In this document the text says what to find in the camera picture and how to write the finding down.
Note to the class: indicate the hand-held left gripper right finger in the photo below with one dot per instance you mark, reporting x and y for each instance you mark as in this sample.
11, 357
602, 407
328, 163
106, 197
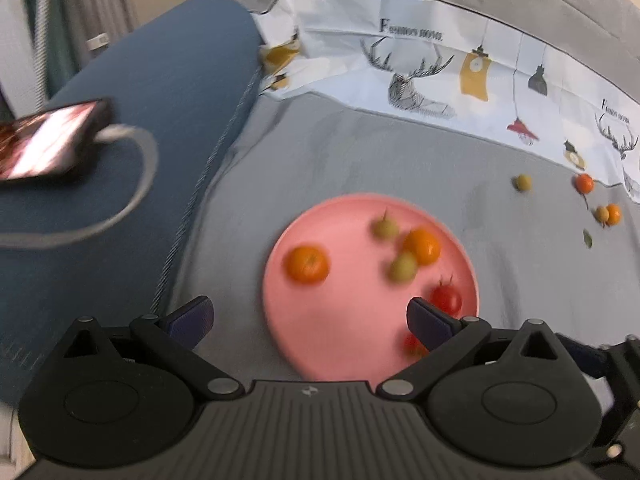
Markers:
427, 320

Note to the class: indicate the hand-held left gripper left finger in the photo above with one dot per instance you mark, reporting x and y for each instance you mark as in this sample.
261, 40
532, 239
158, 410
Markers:
192, 317

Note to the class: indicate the green leaf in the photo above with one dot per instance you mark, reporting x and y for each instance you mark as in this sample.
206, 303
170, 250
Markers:
588, 238

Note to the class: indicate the pink plate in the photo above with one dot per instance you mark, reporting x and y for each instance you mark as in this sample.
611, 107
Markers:
350, 310

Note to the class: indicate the white plastic clip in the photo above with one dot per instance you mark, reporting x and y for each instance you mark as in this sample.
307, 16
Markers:
97, 41

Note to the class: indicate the red cherry tomato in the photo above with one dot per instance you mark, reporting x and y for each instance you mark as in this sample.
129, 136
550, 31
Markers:
445, 299
412, 344

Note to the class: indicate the black smartphone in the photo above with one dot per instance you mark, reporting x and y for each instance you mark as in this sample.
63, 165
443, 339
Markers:
45, 140

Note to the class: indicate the large orange mandarin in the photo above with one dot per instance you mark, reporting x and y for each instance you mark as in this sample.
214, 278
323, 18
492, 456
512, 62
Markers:
307, 263

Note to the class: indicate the grey printed bedsheet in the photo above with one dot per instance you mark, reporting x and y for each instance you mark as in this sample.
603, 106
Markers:
450, 150

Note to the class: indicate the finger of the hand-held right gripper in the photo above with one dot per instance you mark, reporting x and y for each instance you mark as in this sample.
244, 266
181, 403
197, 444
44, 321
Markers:
585, 355

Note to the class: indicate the blue sofa armrest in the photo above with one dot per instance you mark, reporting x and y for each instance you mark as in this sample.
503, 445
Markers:
150, 70

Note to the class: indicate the small orange with stem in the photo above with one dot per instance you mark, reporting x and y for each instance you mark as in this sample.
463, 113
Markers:
584, 183

